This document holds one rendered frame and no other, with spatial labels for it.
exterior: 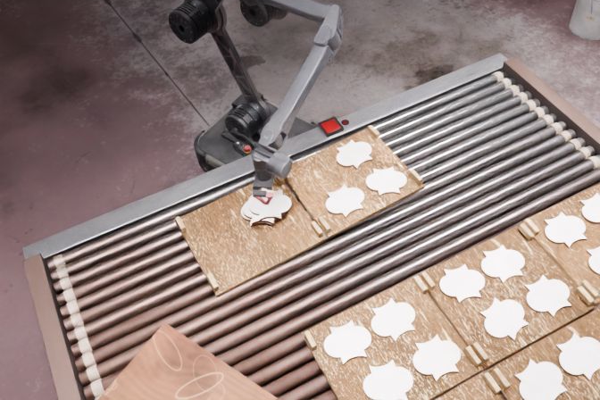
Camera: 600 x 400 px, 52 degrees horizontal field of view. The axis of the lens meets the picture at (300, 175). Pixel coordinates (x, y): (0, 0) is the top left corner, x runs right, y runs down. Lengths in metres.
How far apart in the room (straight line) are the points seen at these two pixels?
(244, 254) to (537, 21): 3.16
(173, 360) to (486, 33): 3.33
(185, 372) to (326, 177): 0.88
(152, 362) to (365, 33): 3.09
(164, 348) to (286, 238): 0.55
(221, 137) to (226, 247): 1.38
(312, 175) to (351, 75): 1.88
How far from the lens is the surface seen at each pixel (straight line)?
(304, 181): 2.24
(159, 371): 1.83
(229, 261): 2.07
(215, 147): 3.35
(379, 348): 1.90
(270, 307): 1.99
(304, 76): 1.99
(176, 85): 4.15
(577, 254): 2.20
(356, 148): 2.33
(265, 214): 2.09
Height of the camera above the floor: 2.67
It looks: 50 degrees down
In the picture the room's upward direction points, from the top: 4 degrees counter-clockwise
